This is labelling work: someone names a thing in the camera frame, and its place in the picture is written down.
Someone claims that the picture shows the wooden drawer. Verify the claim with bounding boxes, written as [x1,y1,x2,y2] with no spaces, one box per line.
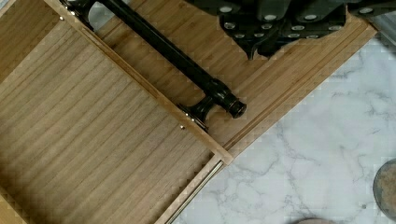
[1,0,233,224]

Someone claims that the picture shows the bamboo cutting board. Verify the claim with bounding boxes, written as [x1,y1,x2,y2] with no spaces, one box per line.
[95,0,378,159]

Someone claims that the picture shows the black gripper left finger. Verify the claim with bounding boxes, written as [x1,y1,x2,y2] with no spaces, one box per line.
[219,14,271,60]

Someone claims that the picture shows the black drawer handle bar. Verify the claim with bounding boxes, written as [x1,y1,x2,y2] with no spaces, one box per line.
[59,0,247,131]

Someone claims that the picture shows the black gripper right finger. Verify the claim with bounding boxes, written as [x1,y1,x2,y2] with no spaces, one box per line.
[257,12,347,58]

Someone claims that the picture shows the grey round lid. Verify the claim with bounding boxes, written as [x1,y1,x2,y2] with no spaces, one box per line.
[373,160,396,221]

